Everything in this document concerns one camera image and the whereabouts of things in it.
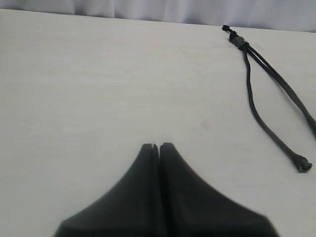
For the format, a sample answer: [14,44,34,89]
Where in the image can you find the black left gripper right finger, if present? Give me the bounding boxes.
[159,143,278,237]

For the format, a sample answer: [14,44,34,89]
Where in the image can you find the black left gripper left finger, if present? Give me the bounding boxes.
[55,144,164,237]

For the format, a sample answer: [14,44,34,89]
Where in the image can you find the white backdrop curtain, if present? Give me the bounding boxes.
[0,0,316,32]

